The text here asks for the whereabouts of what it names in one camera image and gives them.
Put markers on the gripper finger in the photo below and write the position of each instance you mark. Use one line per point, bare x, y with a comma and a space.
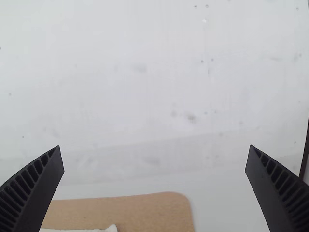
282, 200
26, 200

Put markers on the pale towel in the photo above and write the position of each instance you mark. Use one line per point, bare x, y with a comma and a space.
96, 230

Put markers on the cork mat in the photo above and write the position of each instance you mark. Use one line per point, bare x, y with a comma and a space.
120, 210

